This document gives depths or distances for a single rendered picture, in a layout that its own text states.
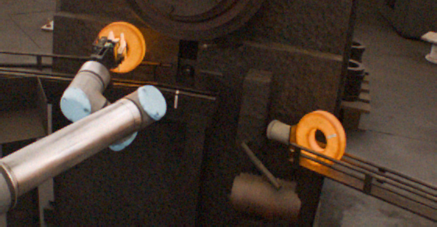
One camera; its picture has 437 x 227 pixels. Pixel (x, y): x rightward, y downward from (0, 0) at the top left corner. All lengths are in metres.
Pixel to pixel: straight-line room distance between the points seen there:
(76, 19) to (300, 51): 0.73
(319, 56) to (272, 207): 0.48
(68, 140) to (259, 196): 0.68
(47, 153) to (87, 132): 0.13
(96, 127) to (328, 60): 0.80
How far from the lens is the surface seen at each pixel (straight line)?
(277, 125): 1.78
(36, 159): 1.26
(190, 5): 1.68
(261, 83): 1.79
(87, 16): 2.02
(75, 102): 1.57
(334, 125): 1.65
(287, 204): 1.78
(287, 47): 1.89
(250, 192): 1.78
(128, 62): 1.86
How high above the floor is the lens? 1.43
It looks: 24 degrees down
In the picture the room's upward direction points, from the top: 7 degrees clockwise
